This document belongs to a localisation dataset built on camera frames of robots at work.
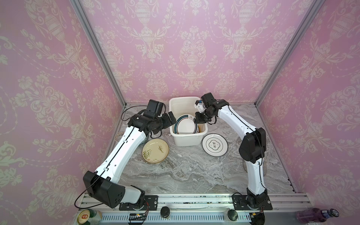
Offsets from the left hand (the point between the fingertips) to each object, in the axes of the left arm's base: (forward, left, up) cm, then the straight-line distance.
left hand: (171, 122), depth 75 cm
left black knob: (-39, +1, -17) cm, 42 cm away
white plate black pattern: (+1, -29, -26) cm, 39 cm away
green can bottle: (-41, +34, -16) cm, 56 cm away
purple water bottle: (-38, -67, -17) cm, 79 cm away
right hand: (+10, -14, -11) cm, 21 cm away
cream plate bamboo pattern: (-4, +12, -26) cm, 28 cm away
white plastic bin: (+26, -6, -14) cm, 31 cm away
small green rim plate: (+11, -8, -16) cm, 20 cm away
